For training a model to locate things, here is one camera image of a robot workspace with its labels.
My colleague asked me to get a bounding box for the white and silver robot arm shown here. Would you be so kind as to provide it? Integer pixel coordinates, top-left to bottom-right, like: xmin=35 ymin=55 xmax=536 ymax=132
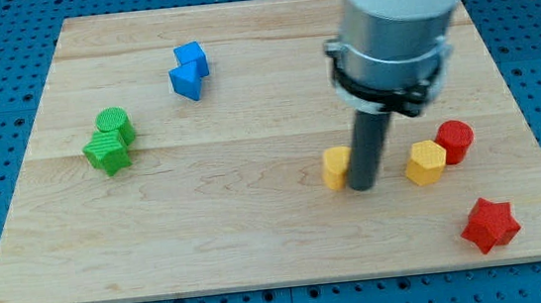
xmin=324 ymin=0 xmax=459 ymax=117

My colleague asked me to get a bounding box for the yellow hexagon block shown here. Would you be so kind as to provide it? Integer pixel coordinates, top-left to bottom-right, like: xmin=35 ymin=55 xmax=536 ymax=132
xmin=405 ymin=140 xmax=447 ymax=186

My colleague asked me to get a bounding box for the yellow rounded block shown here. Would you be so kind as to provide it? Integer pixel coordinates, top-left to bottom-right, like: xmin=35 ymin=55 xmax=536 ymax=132
xmin=321 ymin=146 xmax=351 ymax=191

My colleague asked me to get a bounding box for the light wooden board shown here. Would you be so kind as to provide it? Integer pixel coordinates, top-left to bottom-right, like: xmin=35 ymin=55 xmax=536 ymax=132
xmin=0 ymin=0 xmax=541 ymax=303

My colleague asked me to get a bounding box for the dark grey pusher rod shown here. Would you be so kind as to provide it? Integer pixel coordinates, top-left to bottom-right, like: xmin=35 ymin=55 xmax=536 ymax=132
xmin=347 ymin=110 xmax=390 ymax=191

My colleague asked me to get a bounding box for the blue cube block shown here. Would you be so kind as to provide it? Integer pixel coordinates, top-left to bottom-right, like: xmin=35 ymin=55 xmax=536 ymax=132
xmin=173 ymin=42 xmax=209 ymax=77

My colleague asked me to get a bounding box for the green cylinder block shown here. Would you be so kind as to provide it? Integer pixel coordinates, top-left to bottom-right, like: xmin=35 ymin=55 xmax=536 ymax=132
xmin=95 ymin=107 xmax=137 ymax=146

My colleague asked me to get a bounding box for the green star block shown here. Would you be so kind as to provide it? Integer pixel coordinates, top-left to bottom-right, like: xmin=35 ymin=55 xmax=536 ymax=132
xmin=82 ymin=131 xmax=131 ymax=176

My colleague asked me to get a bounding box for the red cylinder block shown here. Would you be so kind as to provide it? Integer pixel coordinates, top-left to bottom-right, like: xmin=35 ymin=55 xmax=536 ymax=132
xmin=435 ymin=120 xmax=475 ymax=165

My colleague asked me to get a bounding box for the red star block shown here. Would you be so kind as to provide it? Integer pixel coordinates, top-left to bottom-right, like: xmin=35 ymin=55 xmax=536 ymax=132
xmin=461 ymin=198 xmax=522 ymax=254

